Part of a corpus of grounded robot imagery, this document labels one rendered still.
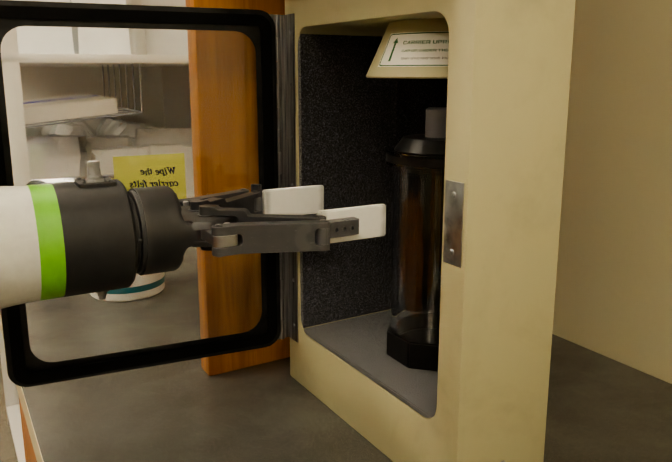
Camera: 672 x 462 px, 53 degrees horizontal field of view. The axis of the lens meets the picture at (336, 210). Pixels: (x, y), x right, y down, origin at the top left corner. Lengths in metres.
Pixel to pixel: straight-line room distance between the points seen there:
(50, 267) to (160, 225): 0.09
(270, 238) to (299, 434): 0.28
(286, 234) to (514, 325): 0.22
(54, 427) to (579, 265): 0.73
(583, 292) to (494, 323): 0.46
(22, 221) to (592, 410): 0.64
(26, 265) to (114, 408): 0.34
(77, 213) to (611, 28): 0.72
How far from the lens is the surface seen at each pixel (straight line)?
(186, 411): 0.82
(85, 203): 0.55
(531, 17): 0.58
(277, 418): 0.79
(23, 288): 0.55
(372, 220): 0.62
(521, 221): 0.59
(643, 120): 0.96
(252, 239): 0.55
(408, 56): 0.63
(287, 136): 0.80
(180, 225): 0.57
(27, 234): 0.54
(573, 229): 1.04
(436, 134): 0.69
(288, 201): 0.70
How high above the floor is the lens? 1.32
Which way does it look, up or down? 12 degrees down
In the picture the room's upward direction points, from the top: straight up
